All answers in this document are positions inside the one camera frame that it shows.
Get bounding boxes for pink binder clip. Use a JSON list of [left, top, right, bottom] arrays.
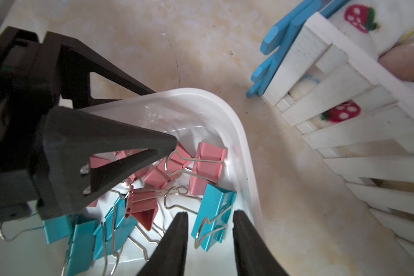
[[180, 142, 228, 196], [144, 143, 193, 190]]

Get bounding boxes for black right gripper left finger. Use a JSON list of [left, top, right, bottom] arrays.
[[138, 212, 188, 276]]

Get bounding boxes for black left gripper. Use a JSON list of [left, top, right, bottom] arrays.
[[0, 26, 178, 224]]

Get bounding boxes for teal binder clip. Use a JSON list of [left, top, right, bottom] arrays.
[[191, 184, 237, 252], [89, 197, 138, 255], [0, 215, 72, 244], [62, 215, 97, 276]]

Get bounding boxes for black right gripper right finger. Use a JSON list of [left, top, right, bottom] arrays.
[[233, 210, 287, 276]]

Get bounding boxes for white plastic storage box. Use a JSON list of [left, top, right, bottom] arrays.
[[0, 88, 264, 276]]

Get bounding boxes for dark red binder clip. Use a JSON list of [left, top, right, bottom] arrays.
[[125, 188, 159, 231]]

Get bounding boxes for blue white toy crib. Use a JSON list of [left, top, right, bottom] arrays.
[[246, 1, 414, 258]]

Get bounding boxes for printed white blanket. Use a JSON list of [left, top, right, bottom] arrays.
[[289, 0, 414, 125]]

